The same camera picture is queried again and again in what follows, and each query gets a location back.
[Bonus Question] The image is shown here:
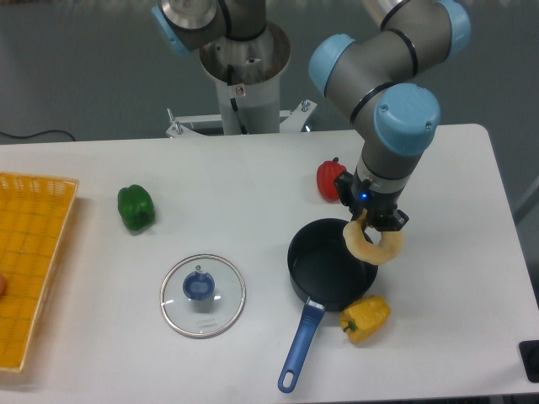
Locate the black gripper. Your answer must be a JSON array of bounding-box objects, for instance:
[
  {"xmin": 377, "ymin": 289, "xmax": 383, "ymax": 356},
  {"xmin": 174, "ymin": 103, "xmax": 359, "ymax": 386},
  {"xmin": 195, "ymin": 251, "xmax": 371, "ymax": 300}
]
[{"xmin": 334, "ymin": 172, "xmax": 409, "ymax": 231}]

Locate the beige ring donut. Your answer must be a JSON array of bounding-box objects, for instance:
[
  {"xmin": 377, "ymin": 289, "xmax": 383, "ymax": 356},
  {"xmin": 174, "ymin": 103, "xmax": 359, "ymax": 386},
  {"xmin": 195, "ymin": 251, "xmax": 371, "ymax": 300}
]
[{"xmin": 343, "ymin": 210, "xmax": 403, "ymax": 265}]

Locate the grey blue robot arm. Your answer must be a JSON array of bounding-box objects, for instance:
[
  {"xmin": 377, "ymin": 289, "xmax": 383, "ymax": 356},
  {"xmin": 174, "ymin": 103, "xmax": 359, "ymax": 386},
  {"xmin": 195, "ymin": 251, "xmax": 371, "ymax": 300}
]
[{"xmin": 152, "ymin": 1, "xmax": 471, "ymax": 231}]

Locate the red bell pepper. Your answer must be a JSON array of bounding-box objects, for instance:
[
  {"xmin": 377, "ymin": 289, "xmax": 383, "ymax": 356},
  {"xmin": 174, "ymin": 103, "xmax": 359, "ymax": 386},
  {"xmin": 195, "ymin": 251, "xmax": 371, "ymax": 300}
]
[{"xmin": 316, "ymin": 157, "xmax": 346, "ymax": 202}]

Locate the yellow bell pepper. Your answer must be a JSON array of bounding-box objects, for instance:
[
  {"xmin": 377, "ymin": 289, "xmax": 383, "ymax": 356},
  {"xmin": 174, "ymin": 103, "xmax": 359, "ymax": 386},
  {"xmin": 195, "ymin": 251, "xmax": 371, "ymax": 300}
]
[{"xmin": 339, "ymin": 295, "xmax": 392, "ymax": 343}]

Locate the glass lid blue knob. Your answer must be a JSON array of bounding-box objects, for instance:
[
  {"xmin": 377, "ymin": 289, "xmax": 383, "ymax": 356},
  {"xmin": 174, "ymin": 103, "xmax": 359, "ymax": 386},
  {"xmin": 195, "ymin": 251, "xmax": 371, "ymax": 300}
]
[{"xmin": 159, "ymin": 254, "xmax": 247, "ymax": 339}]

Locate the green bell pepper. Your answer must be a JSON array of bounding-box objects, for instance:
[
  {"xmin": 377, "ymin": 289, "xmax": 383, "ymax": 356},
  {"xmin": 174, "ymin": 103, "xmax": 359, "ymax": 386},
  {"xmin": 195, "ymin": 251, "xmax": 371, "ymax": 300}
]
[{"xmin": 117, "ymin": 184, "xmax": 156, "ymax": 232}]

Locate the black box at table edge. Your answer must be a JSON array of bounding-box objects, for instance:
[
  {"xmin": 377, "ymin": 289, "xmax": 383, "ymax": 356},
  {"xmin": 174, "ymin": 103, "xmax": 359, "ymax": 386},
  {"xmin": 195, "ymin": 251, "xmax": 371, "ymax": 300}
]
[{"xmin": 519, "ymin": 340, "xmax": 539, "ymax": 383}]

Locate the yellow plastic basket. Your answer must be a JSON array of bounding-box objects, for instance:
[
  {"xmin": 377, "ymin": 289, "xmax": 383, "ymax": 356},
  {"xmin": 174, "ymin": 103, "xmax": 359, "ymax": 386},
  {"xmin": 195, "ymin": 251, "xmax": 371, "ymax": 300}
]
[{"xmin": 1, "ymin": 172, "xmax": 79, "ymax": 373}]

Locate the dark pot with blue handle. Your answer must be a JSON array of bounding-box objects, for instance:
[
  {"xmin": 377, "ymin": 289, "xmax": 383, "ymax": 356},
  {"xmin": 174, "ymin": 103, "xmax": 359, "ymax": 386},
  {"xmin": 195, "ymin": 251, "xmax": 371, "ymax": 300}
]
[{"xmin": 278, "ymin": 218, "xmax": 378, "ymax": 393}]

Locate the white pedestal base plate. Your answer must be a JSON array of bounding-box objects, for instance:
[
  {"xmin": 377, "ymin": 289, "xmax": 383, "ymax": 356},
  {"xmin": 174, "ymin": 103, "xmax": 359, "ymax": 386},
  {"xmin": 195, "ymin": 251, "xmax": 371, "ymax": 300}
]
[{"xmin": 165, "ymin": 99, "xmax": 318, "ymax": 139}]

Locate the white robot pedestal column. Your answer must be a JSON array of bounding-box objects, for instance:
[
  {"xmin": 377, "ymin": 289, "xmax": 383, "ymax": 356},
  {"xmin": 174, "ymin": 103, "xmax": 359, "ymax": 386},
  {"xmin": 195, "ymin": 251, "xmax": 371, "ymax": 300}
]
[{"xmin": 200, "ymin": 22, "xmax": 291, "ymax": 136}]

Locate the black cable on floor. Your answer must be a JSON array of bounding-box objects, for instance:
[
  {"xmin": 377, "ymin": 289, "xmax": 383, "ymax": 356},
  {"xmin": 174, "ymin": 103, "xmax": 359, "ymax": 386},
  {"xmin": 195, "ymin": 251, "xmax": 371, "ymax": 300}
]
[{"xmin": 0, "ymin": 130, "xmax": 77, "ymax": 141}]

